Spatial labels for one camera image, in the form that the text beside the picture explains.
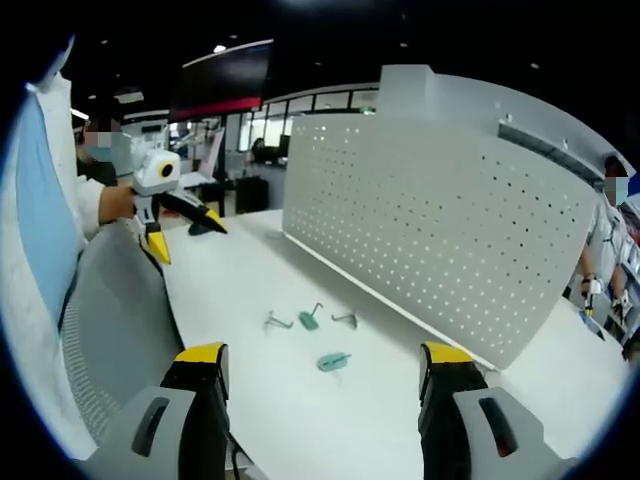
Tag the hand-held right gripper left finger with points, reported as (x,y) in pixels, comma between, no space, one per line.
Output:
(197,410)

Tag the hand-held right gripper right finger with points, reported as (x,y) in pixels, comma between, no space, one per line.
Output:
(450,415)

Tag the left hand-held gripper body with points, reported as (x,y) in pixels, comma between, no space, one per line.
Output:
(150,175)

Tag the teal hook assembly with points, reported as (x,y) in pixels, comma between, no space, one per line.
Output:
(331,361)
(310,319)

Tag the white perforated mounting plate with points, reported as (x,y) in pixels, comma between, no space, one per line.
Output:
(425,225)

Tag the person's left hand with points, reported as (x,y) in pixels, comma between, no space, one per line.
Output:
(117,202)

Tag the black cabinet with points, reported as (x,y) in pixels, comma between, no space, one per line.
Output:
(251,195)

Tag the blue and white cloth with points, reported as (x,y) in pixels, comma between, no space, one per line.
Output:
(37,200)

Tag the black hanging screen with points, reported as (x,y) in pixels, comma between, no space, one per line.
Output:
(222,80)

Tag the white desk partition shelf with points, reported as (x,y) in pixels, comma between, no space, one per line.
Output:
(450,95)

